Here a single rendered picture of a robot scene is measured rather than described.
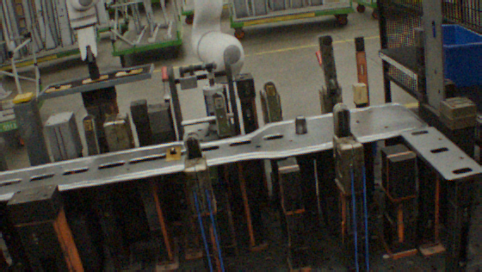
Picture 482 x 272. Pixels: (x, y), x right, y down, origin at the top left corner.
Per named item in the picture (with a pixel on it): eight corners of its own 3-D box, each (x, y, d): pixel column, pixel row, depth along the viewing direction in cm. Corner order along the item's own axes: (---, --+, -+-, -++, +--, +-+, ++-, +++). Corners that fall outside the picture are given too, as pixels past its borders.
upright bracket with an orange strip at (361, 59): (366, 192, 168) (355, 37, 150) (365, 190, 169) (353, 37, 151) (374, 190, 168) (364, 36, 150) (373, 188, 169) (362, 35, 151)
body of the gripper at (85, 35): (72, 23, 163) (79, 57, 167) (71, 27, 154) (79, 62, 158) (95, 18, 165) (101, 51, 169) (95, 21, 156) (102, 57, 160)
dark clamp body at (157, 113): (166, 232, 164) (139, 115, 150) (167, 213, 176) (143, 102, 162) (200, 227, 164) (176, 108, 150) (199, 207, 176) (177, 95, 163)
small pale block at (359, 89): (362, 200, 164) (355, 87, 151) (359, 194, 167) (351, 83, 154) (373, 197, 164) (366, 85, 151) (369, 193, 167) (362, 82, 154)
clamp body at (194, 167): (203, 299, 130) (174, 175, 117) (200, 271, 141) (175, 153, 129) (239, 293, 130) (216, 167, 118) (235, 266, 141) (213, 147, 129)
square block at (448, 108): (448, 231, 139) (451, 108, 126) (437, 218, 146) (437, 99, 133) (472, 225, 139) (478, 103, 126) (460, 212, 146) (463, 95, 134)
